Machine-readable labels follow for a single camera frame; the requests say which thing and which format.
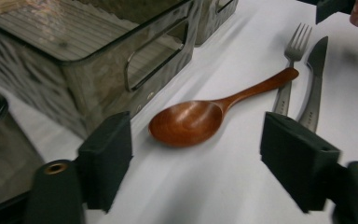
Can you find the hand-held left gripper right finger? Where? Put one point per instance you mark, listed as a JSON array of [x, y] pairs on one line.
[[301, 161]]

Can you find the clear smoky plastic bin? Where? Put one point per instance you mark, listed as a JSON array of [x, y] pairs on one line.
[[74, 77], [211, 21], [3, 161]]

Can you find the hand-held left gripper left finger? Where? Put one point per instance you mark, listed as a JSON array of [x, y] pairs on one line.
[[105, 158]]

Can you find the brown wooden spoon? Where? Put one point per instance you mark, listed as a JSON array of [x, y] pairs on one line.
[[186, 124]]

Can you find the silver metal fork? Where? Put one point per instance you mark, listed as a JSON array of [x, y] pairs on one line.
[[295, 49]]

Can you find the silver metal knife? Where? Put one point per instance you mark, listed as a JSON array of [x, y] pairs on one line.
[[315, 93]]

